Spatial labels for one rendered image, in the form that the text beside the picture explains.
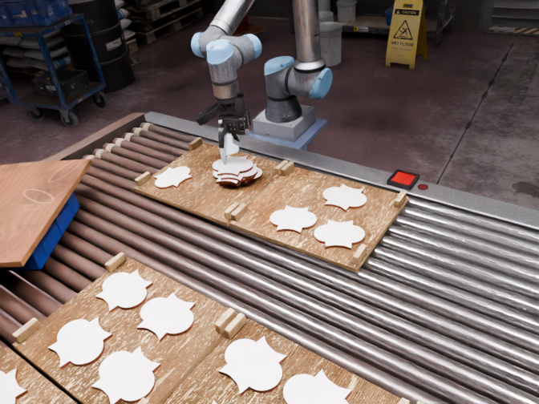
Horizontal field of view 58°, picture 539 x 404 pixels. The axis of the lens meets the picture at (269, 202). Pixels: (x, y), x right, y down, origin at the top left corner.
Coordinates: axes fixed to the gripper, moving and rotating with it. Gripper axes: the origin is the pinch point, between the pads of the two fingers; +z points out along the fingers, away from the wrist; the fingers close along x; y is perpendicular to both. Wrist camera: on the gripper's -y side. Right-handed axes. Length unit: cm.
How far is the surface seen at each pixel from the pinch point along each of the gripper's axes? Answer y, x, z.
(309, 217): 28.3, -18.9, 9.2
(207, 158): -14.4, 12.8, 10.1
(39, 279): -41, -51, 12
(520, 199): 124, 131, 104
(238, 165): 2.2, -0.2, 4.4
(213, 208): -2.0, -16.0, 10.2
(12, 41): -351, 309, 56
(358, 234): 43, -25, 9
